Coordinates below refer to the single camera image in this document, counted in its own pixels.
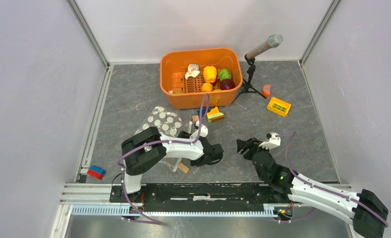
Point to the tan wooden block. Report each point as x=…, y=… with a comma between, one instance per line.
x=183, y=168

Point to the orange plastic basket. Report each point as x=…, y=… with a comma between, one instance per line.
x=173, y=67

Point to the green toy lettuce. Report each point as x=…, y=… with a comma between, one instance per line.
x=224, y=74

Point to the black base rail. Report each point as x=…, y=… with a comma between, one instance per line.
x=200, y=197

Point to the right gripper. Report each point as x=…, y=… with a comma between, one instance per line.
x=252, y=144

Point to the red and blue brick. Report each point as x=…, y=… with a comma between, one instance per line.
x=96, y=172

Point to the silver microphone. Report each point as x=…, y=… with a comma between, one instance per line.
x=272, y=42

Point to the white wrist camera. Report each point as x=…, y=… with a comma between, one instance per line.
x=200, y=130
x=273, y=141

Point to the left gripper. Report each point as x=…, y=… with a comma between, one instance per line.
x=183, y=134

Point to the yellow toy lemon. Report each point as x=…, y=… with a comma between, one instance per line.
x=207, y=87

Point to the polka dot zip top bag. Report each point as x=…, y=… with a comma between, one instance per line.
x=167, y=122

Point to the dark red toy onion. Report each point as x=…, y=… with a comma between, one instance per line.
x=227, y=84

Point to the white toy garlic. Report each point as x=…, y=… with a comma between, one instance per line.
x=193, y=70

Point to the red toy chili pepper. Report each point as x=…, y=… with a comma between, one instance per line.
x=216, y=81

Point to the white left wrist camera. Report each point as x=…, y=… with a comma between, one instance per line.
x=200, y=130

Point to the yellow green brown brick stack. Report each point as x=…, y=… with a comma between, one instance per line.
x=215, y=115

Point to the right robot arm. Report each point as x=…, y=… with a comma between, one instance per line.
x=362, y=210

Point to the yellow toy bell pepper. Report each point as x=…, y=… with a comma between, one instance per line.
x=210, y=74

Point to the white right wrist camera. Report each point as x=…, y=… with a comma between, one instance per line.
x=273, y=141

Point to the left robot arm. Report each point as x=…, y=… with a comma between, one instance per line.
x=145, y=149

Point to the orange semicircle toy slice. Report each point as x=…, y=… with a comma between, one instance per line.
x=266, y=90

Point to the yellow window toy brick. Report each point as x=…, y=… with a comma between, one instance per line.
x=278, y=106

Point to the black microphone tripod stand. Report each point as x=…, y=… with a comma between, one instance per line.
x=247, y=86

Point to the blue toy brick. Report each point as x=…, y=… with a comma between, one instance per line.
x=203, y=112

